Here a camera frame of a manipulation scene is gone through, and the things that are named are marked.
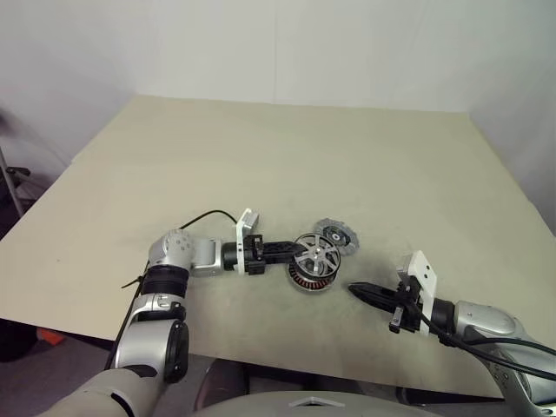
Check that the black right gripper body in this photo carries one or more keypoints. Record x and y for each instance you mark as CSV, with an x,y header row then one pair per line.
x,y
406,310

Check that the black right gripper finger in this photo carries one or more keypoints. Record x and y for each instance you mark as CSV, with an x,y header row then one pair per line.
x,y
369,289
378,301

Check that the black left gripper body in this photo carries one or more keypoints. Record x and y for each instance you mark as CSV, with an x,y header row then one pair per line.
x,y
254,256

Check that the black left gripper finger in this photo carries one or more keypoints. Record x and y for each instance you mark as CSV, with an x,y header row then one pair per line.
x,y
278,259
280,247

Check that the silver spoked rotor wheel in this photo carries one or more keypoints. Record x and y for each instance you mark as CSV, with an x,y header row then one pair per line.
x,y
316,256

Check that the copper wound motor stator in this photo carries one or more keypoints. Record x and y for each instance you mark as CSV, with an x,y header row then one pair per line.
x,y
306,284

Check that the grey motor end cover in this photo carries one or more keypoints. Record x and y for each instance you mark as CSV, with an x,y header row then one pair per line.
x,y
336,236

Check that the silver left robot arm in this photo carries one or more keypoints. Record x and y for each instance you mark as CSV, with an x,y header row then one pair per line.
x,y
174,256

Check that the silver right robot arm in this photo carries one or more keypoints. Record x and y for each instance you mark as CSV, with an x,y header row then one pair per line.
x,y
482,321

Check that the dark rounded shape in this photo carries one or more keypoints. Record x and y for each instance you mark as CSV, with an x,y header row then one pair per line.
x,y
221,386
415,395

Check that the grey robot torso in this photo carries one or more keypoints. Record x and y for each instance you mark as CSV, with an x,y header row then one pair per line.
x,y
321,404

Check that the red floor object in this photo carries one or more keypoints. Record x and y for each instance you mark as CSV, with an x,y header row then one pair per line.
x,y
50,336

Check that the black chair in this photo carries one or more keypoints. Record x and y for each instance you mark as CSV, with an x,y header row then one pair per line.
x,y
17,171

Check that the black floor object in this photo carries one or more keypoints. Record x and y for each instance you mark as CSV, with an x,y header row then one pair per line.
x,y
15,341

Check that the grey metal stand pole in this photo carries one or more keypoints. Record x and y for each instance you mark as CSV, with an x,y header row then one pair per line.
x,y
11,182

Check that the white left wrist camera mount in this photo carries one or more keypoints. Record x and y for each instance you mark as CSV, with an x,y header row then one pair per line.
x,y
248,219

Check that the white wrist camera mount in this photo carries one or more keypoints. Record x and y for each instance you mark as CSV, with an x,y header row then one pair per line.
x,y
248,219
423,273

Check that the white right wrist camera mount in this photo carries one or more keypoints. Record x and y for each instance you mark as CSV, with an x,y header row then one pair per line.
x,y
423,273

